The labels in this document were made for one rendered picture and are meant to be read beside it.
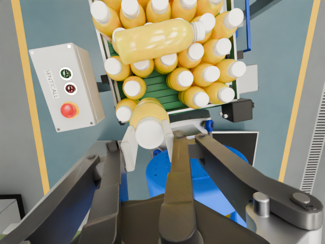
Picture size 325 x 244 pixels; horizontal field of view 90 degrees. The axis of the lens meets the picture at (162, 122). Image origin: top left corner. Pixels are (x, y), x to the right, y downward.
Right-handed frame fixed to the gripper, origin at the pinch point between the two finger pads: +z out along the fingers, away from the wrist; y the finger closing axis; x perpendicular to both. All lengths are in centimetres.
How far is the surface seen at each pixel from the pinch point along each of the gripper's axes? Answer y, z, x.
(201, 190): 7.9, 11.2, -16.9
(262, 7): 44, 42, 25
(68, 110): -19.2, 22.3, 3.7
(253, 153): 85, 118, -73
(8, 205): -144, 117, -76
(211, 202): 9.3, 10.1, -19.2
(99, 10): -6.8, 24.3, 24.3
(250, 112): 32.5, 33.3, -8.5
